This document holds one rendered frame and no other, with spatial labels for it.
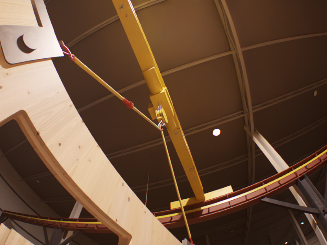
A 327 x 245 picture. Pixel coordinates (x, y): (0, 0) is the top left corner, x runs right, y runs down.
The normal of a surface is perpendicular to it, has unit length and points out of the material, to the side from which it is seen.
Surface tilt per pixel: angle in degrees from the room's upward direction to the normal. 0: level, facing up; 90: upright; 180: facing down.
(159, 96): 180
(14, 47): 90
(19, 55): 90
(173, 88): 180
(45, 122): 90
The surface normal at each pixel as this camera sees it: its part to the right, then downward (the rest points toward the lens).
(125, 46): 0.00, 0.45
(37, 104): 0.92, -0.36
